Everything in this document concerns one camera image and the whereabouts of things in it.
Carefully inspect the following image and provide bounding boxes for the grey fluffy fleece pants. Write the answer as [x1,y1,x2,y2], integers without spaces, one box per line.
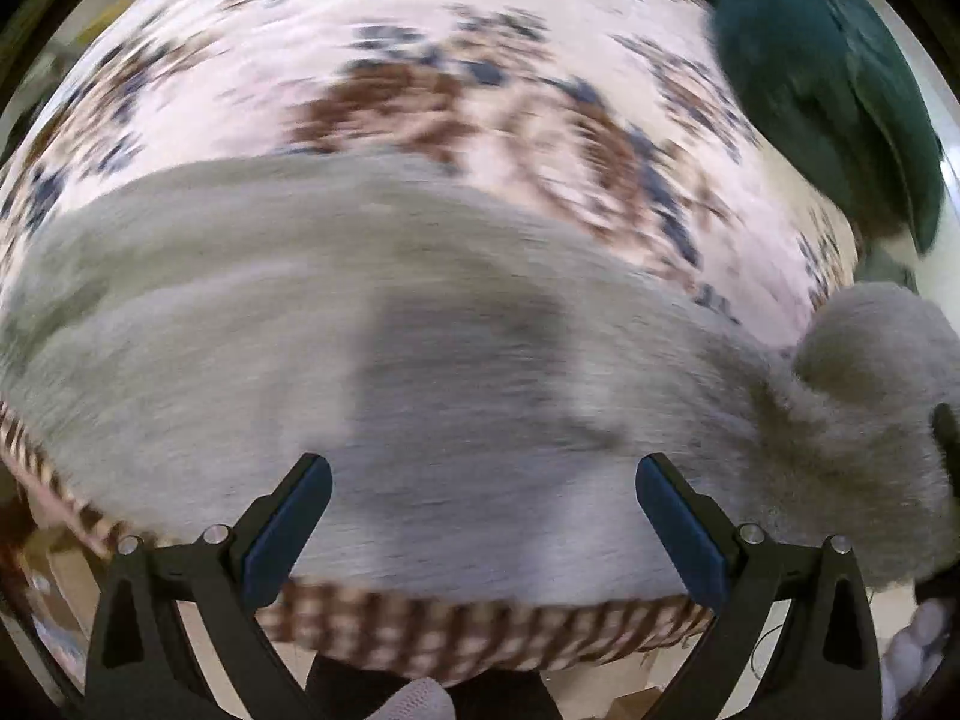
[2,153,958,605]

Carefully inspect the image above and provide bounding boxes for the white gloved hand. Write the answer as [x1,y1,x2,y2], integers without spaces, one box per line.
[381,678,455,720]

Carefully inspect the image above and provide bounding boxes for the dark green velvet cloth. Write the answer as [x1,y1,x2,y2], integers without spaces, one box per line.
[706,0,944,255]

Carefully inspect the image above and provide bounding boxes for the floral cream bed blanket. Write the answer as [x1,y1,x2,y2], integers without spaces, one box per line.
[0,0,864,691]

